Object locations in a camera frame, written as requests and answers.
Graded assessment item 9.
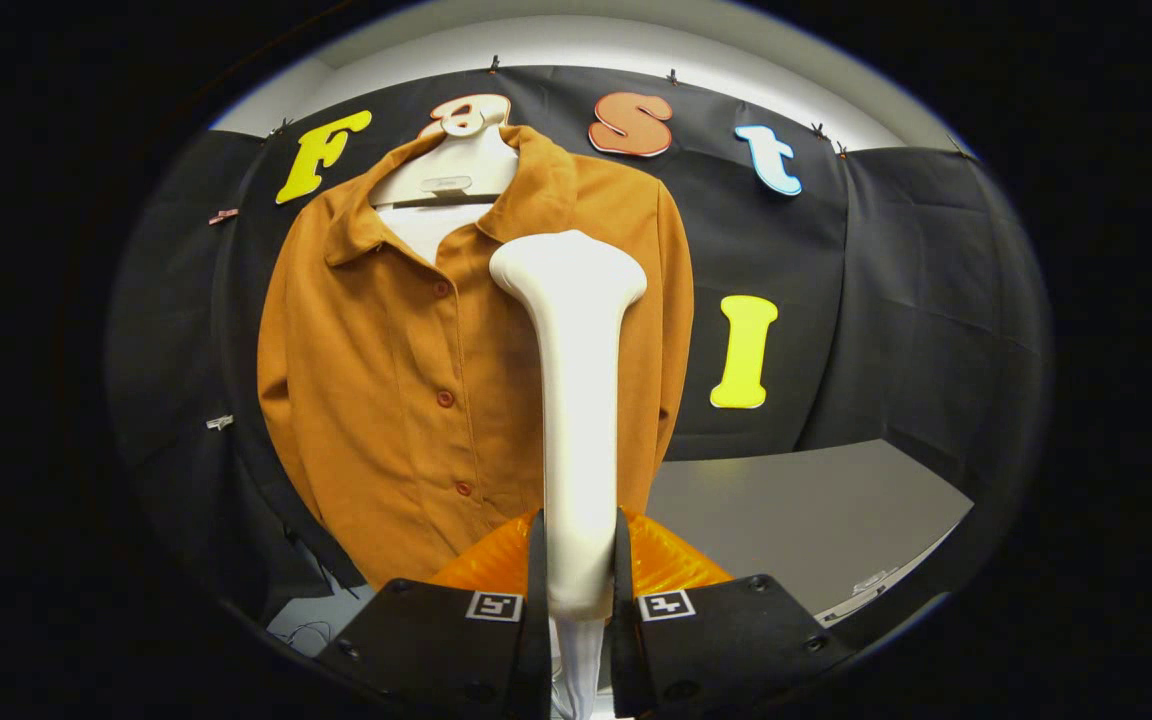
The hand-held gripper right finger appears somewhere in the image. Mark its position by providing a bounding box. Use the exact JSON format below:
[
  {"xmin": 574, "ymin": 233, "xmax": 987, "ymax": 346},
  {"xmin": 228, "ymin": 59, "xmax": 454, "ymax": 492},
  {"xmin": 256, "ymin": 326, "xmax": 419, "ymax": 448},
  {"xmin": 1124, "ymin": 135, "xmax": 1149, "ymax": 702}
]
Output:
[{"xmin": 611, "ymin": 508, "xmax": 855, "ymax": 720}]

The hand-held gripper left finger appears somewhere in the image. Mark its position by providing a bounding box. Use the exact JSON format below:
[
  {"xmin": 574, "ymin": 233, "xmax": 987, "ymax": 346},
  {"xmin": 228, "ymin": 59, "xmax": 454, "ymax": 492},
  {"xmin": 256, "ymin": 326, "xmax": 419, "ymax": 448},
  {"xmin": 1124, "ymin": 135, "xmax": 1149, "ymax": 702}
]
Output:
[{"xmin": 314, "ymin": 508, "xmax": 552, "ymax": 720}]

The orange button-up shirt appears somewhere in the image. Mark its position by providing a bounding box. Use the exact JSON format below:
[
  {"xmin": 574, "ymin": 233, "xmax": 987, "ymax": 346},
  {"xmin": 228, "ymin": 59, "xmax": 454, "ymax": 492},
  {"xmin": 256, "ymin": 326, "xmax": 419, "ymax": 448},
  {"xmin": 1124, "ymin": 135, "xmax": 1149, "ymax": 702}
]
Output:
[{"xmin": 256, "ymin": 125, "xmax": 695, "ymax": 591}]

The white garment steamer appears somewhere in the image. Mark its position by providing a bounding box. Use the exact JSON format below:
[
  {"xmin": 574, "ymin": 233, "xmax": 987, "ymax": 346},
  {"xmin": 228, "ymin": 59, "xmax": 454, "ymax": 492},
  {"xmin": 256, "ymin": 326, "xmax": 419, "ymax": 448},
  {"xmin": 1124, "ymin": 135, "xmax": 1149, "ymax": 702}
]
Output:
[{"xmin": 489, "ymin": 230, "xmax": 649, "ymax": 623}]

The grey cabinet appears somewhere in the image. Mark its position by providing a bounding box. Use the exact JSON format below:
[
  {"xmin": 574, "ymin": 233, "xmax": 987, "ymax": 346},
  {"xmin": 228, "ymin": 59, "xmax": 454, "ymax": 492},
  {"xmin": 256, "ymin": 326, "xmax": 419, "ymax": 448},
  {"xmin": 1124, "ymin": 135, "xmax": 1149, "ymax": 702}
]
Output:
[{"xmin": 646, "ymin": 438, "xmax": 975, "ymax": 628}]

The black backdrop cloth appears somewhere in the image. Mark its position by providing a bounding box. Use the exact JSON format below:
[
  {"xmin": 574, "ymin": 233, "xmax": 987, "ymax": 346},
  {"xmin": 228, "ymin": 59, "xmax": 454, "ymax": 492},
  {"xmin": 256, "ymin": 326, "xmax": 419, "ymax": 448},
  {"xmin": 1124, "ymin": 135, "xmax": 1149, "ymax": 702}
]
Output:
[{"xmin": 106, "ymin": 65, "xmax": 1054, "ymax": 626}]

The white mannequin torso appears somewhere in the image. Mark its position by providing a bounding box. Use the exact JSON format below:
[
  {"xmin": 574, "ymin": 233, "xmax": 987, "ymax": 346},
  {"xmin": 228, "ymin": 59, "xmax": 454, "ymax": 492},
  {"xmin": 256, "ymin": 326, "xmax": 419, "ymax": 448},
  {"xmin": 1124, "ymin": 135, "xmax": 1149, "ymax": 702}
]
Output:
[{"xmin": 369, "ymin": 95, "xmax": 520, "ymax": 266}]

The thin black cable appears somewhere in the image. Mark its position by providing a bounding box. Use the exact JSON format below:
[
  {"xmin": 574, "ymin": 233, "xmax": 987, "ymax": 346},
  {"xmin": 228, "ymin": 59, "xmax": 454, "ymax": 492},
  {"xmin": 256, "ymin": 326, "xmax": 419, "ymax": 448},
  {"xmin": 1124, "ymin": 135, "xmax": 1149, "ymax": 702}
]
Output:
[{"xmin": 281, "ymin": 618, "xmax": 339, "ymax": 653}]

